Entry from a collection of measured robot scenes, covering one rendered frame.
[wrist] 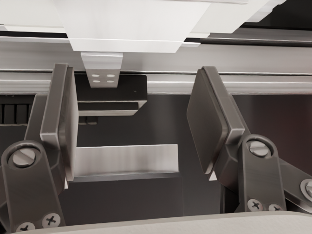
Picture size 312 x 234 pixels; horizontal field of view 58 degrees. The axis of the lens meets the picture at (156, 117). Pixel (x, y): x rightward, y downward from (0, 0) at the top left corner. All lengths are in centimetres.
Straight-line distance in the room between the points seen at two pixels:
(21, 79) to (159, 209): 32
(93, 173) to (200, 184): 57
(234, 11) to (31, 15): 12
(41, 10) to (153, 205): 14
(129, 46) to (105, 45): 2
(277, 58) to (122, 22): 39
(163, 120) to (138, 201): 53
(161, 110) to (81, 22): 55
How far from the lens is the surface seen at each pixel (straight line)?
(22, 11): 19
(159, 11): 17
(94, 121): 58
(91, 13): 18
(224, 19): 20
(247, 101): 81
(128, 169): 21
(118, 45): 23
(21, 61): 47
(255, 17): 28
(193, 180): 75
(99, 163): 21
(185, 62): 47
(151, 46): 23
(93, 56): 25
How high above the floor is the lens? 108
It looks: 5 degrees down
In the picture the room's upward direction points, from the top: 178 degrees clockwise
